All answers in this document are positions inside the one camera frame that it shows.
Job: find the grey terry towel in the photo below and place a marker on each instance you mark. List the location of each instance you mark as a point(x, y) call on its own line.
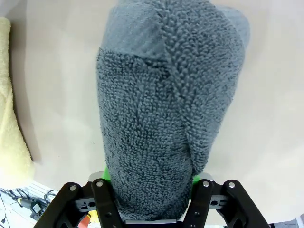
point(166, 107)

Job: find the cream towel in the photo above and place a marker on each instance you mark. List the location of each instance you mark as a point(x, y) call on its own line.
point(9, 118)

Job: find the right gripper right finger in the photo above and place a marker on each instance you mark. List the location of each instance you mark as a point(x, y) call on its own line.
point(202, 204)

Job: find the black power adapter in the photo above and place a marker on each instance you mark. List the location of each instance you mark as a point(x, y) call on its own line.
point(36, 207)

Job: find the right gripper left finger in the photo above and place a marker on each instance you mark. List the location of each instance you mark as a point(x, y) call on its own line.
point(104, 204)

